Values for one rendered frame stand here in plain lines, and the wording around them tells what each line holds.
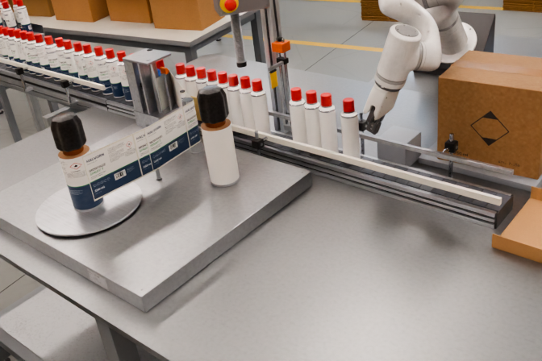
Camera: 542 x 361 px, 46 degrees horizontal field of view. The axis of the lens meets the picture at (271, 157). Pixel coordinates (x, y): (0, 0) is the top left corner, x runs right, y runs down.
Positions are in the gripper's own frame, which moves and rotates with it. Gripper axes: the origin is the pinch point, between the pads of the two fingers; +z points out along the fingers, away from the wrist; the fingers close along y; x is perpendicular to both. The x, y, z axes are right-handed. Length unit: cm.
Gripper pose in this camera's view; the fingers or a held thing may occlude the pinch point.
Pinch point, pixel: (373, 126)
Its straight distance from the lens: 186.9
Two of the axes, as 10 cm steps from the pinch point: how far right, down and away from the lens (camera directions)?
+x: 7.6, 5.2, -4.0
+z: -1.6, 7.4, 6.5
